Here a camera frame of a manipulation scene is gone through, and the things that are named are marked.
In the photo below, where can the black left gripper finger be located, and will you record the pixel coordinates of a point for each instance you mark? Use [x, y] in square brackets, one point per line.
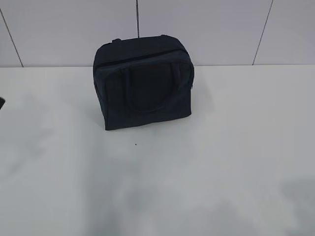
[2, 102]

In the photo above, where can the navy blue lunch bag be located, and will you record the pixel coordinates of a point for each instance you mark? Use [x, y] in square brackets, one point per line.
[143, 80]

